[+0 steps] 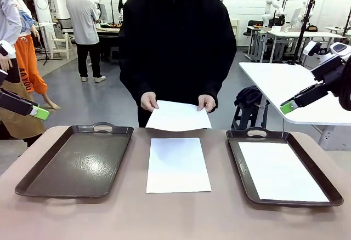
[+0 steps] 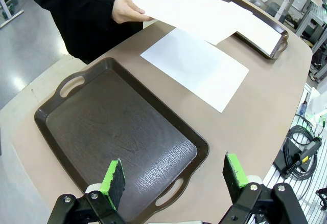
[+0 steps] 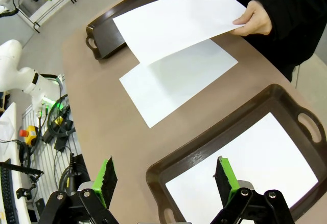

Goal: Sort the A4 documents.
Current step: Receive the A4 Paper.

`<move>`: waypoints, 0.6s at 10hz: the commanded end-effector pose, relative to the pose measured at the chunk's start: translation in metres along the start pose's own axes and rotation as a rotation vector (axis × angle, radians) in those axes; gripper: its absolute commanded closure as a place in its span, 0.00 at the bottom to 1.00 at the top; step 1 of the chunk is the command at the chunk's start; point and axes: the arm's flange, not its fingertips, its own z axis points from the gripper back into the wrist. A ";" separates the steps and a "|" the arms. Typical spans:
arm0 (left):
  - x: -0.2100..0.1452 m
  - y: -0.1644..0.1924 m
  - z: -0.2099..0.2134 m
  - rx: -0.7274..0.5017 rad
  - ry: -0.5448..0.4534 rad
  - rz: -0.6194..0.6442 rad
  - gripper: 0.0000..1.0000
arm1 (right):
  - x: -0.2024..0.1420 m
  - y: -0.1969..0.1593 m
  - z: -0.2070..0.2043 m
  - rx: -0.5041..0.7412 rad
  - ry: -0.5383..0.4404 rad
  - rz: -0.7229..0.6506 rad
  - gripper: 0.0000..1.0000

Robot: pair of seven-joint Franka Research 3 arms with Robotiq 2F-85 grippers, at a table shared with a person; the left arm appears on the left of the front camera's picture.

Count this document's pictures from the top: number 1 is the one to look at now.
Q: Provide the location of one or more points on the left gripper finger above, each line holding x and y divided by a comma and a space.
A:
16, 96
16, 105

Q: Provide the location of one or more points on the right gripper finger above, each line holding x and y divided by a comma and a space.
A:
310, 99
310, 91

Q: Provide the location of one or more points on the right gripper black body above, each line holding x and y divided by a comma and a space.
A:
330, 70

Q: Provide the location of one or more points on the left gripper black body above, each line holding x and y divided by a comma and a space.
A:
2, 79

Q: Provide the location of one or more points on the white A4 paper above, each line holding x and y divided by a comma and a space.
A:
279, 171
178, 168
178, 116

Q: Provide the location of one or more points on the person's right forearm black sleeve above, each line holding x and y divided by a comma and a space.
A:
137, 81

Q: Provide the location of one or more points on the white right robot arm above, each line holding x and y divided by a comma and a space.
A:
341, 49

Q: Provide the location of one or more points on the person's left forearm black sleeve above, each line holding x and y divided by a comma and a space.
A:
219, 84

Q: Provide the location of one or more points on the person's left hand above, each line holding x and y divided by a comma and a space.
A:
208, 103

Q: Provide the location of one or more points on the person's right hand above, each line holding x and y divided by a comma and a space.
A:
149, 101

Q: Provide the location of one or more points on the mannequin with orange trousers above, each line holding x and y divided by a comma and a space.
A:
27, 59

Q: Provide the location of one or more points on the large white table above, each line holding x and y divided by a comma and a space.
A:
274, 86

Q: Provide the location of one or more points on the black tripod pole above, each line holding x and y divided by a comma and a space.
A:
301, 37

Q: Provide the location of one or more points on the black basket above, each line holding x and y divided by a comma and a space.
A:
312, 29

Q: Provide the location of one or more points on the white background work table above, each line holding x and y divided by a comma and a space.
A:
301, 34

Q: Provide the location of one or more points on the black microphone stand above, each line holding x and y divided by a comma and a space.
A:
46, 57

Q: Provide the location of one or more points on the black cloth bundle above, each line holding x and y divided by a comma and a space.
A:
248, 94

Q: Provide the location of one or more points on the white computer monitor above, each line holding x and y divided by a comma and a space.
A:
296, 18

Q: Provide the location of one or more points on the white wooden chair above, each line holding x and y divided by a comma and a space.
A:
61, 44

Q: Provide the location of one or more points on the black step stool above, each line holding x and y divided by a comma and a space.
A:
241, 116

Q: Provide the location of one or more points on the black office chair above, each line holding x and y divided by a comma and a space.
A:
61, 23

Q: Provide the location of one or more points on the brown plastic serving tray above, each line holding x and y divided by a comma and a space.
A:
241, 152
68, 168

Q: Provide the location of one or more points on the small white background table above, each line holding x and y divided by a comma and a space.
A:
255, 28

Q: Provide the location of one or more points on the white standing air conditioner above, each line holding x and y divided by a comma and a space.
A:
41, 1

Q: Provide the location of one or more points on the black background chair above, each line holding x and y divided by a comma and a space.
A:
253, 23

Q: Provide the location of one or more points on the man in white t-shirt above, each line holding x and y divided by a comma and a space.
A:
82, 12

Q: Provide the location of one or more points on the grey plastic stool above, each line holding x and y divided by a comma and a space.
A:
114, 55

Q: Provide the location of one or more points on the background wooden work table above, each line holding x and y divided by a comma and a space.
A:
109, 31

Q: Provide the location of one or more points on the person in black coat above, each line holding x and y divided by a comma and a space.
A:
178, 45

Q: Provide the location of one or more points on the background person in black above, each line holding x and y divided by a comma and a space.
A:
122, 4

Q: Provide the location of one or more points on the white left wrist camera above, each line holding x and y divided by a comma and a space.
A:
6, 50

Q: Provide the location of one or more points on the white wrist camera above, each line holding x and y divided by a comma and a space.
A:
6, 50
308, 49

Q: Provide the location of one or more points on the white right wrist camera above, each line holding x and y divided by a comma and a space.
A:
308, 49

